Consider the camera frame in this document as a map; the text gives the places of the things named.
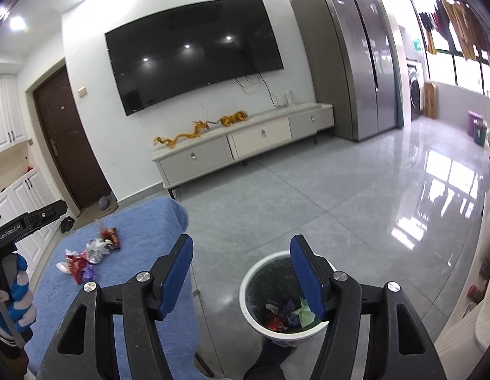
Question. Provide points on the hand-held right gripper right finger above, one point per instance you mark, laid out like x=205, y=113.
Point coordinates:
x=308, y=281

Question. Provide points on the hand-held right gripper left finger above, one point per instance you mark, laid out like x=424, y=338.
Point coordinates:
x=175, y=281

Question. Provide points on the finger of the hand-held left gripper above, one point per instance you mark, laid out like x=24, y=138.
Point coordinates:
x=45, y=212

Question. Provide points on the white plastic bag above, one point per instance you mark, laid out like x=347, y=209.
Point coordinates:
x=62, y=267

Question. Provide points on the white waste bin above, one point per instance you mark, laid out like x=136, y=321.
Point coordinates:
x=252, y=308

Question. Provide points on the clear plastic wrapper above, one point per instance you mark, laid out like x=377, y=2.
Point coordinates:
x=96, y=247

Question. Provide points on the person's left hand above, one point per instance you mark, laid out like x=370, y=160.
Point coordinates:
x=21, y=281

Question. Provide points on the pair of black shoes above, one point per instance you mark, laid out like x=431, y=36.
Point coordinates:
x=66, y=225

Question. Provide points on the green crumpled paper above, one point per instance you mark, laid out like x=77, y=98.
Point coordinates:
x=304, y=312

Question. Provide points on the brown door mat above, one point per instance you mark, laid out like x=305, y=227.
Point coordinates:
x=92, y=218

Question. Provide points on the red crumpled wrapper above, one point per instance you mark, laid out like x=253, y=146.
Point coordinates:
x=274, y=323

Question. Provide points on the red candy wrapper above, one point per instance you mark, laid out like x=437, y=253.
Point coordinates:
x=75, y=264

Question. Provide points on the blue fluffy blanket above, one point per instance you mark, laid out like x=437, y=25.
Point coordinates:
x=130, y=225

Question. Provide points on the red snack wrapper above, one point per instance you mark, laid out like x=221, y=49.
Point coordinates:
x=112, y=237

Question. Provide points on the purple wrapper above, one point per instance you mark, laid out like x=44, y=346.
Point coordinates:
x=85, y=274

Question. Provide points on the brown entrance door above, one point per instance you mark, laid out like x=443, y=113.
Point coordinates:
x=66, y=138

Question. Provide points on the white upper cupboard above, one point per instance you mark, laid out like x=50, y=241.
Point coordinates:
x=5, y=114

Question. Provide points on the beige television cabinet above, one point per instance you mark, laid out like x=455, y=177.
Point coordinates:
x=213, y=154

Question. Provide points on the long golden dragon ornament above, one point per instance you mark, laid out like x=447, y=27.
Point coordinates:
x=181, y=136

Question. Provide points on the small golden ornament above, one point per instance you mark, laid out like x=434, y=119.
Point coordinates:
x=233, y=118

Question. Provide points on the cardboard box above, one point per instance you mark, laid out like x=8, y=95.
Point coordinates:
x=431, y=101

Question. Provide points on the grey washing machine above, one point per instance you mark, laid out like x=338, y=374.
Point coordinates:
x=415, y=91

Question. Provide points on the grey double-door refrigerator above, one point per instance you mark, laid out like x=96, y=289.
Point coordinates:
x=347, y=59

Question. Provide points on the green storage bin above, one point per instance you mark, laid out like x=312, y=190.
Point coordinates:
x=480, y=134

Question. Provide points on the purple storage bin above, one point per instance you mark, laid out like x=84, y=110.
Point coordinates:
x=474, y=118

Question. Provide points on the dark hanging garment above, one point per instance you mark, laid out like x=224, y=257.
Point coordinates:
x=429, y=19

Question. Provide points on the yellow hanging garment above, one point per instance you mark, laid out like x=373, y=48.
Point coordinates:
x=460, y=23

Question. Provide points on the beige light switch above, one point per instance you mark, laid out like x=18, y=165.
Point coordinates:
x=82, y=91

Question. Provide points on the black wall television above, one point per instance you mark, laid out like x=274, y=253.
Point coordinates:
x=193, y=55

